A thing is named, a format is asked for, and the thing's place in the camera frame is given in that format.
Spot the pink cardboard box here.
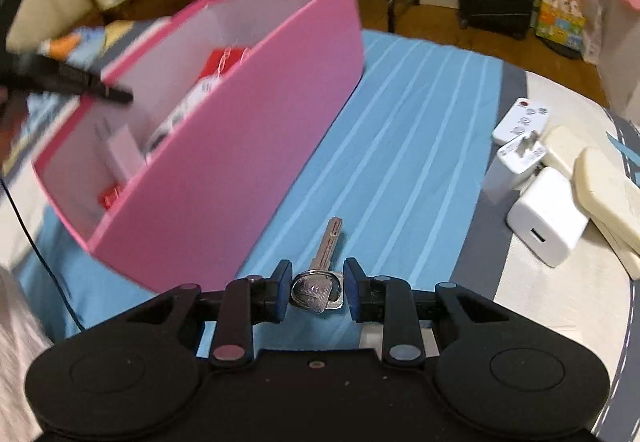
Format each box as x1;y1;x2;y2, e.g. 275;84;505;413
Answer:
32;0;365;294

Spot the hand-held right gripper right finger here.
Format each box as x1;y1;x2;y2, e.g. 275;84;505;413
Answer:
343;258;511;368

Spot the white power adapter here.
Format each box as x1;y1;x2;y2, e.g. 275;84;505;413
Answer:
491;98;551;146

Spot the colourful gift bag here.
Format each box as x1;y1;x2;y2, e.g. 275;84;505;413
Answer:
535;0;587;54

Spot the white cube charger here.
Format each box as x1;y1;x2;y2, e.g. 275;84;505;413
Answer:
506;167;590;268

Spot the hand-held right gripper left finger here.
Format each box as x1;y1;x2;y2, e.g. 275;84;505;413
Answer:
125;260;293;370

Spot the striped bedsheet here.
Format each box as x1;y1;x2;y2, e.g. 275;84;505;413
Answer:
0;19;640;442

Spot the black cable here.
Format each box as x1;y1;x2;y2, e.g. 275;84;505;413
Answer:
0;174;86;330

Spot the white charger with prongs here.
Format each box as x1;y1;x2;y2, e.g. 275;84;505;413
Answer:
481;129;548;203

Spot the silver key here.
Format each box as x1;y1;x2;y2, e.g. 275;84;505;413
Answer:
291;217;346;314

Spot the cream remote control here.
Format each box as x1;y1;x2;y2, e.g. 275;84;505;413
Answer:
542;124;640;280

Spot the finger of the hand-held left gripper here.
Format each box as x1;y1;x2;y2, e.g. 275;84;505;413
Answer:
20;53;135;105

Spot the yellow pillow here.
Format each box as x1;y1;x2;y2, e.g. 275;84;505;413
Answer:
102;19;171;48

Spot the white remote control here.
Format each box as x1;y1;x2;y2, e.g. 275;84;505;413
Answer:
145;74;223;158

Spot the pale cloth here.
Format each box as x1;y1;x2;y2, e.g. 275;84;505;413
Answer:
0;267;53;442

